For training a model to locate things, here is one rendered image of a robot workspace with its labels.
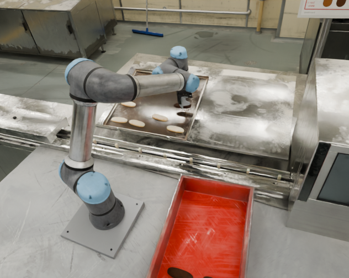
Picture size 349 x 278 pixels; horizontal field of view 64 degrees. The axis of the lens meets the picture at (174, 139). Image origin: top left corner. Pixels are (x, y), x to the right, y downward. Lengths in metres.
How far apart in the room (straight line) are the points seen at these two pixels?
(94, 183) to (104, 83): 0.39
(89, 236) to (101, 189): 0.25
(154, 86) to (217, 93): 0.70
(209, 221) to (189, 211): 0.10
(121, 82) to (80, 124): 0.25
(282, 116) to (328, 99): 0.53
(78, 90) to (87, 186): 0.36
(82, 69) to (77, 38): 3.09
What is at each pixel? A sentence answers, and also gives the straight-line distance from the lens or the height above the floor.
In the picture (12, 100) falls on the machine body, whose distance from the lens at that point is 2.33.
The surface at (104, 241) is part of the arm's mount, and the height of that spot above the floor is 0.84.
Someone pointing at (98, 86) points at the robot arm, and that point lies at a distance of 0.94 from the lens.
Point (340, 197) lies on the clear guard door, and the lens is 1.10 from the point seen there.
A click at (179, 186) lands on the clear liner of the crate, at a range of 1.22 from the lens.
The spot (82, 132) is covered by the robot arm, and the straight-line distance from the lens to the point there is 1.10.
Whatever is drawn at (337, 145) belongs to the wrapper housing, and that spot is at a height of 1.30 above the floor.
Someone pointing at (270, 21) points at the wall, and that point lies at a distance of 4.92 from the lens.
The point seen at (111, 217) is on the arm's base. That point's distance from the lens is 1.21.
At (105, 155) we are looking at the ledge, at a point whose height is 0.86.
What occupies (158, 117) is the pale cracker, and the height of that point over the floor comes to 0.92.
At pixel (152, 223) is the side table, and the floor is 0.82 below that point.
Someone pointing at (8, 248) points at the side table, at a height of 0.82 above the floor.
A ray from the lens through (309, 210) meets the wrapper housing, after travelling 1.17.
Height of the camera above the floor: 1.89
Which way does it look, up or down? 43 degrees down
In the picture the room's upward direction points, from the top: 6 degrees counter-clockwise
